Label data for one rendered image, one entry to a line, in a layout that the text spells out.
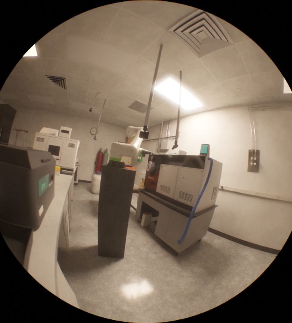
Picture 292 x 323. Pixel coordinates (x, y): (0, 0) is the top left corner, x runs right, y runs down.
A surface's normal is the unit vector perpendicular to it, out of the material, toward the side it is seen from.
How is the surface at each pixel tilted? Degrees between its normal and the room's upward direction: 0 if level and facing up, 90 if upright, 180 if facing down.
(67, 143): 90
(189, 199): 90
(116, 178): 90
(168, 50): 180
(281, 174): 90
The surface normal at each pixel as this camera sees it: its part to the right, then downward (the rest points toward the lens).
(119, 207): 0.25, 0.01
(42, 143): 0.54, 0.07
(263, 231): -0.83, -0.15
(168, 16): -0.16, 0.99
